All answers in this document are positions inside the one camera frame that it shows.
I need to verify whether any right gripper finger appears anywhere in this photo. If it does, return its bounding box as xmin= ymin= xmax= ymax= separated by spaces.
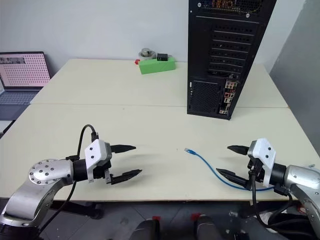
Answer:
xmin=215 ymin=168 xmax=250 ymax=189
xmin=226 ymin=144 xmax=250 ymax=157

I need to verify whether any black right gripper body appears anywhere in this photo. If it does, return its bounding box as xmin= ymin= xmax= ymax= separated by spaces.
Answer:
xmin=245 ymin=149 xmax=266 ymax=191

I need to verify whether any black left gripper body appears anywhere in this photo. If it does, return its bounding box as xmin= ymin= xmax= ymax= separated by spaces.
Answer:
xmin=92 ymin=144 xmax=119 ymax=185

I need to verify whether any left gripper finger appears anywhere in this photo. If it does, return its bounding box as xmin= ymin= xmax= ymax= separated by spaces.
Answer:
xmin=110 ymin=169 xmax=143 ymax=186
xmin=111 ymin=144 xmax=137 ymax=154

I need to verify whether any black table support bar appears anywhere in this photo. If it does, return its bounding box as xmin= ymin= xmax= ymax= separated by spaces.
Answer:
xmin=48 ymin=200 xmax=105 ymax=221

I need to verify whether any dark rounded shape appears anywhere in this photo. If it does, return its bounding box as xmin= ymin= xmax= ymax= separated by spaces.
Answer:
xmin=134 ymin=215 xmax=161 ymax=240
xmin=190 ymin=212 xmax=220 ymax=240

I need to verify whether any green rectangular block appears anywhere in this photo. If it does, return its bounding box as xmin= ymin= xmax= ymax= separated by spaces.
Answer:
xmin=138 ymin=56 xmax=177 ymax=75

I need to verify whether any black computer tower case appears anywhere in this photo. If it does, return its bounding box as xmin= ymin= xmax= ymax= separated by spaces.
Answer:
xmin=186 ymin=0 xmax=278 ymax=122

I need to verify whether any silver round metal weight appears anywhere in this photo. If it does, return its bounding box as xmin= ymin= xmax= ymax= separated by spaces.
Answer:
xmin=137 ymin=47 xmax=157 ymax=61

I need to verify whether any small black box device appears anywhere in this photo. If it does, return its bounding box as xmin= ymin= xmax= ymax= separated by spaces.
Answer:
xmin=156 ymin=52 xmax=173 ymax=62

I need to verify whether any open laptop computer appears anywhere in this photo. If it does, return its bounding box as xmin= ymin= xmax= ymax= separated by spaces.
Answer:
xmin=0 ymin=51 xmax=53 ymax=121

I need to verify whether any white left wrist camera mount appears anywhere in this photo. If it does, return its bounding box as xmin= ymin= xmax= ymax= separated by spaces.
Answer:
xmin=84 ymin=139 xmax=112 ymax=185

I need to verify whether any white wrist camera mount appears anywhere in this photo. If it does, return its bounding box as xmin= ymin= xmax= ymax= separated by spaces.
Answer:
xmin=249 ymin=138 xmax=277 ymax=187
xmin=84 ymin=139 xmax=112 ymax=185

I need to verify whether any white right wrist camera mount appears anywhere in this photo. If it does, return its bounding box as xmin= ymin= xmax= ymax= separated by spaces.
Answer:
xmin=249 ymin=138 xmax=277 ymax=187

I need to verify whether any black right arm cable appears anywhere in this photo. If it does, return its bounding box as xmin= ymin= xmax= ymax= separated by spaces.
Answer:
xmin=249 ymin=166 xmax=301 ymax=230

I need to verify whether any blue ethernet cable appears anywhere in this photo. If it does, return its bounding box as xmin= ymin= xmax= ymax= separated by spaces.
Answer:
xmin=184 ymin=147 xmax=276 ymax=193

